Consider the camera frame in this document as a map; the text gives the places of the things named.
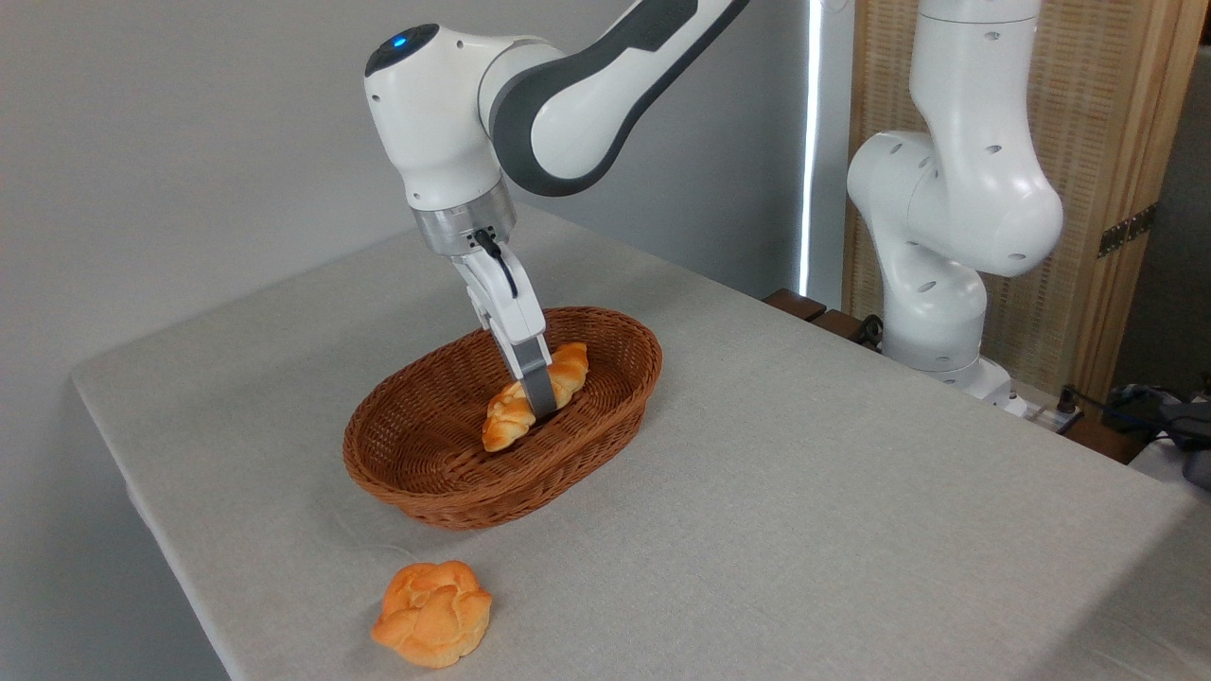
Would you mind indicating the black power plug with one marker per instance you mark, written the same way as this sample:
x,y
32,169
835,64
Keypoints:
x,y
1068,399

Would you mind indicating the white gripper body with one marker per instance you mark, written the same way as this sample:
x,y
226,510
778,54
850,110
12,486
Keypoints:
x,y
506,303

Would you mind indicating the metal screen hinge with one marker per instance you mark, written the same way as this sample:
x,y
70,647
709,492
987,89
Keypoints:
x,y
1126,230

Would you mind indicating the brown wicker basket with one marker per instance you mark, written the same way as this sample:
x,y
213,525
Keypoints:
x,y
426,454

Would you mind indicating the grey tablecloth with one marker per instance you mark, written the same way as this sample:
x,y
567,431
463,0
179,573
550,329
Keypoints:
x,y
851,520

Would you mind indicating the round knotted bread roll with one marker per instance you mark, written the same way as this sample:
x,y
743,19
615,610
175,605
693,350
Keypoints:
x,y
430,615

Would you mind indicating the long braided bread loaf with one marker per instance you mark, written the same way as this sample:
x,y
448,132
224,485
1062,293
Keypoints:
x,y
506,426

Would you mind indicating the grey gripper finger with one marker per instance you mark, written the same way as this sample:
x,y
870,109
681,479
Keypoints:
x,y
537,378

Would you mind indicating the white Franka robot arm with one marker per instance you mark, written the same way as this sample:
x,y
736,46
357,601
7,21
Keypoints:
x,y
445,123

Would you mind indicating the wooden rattan folding screen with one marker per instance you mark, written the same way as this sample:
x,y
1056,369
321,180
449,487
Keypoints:
x,y
1097,113

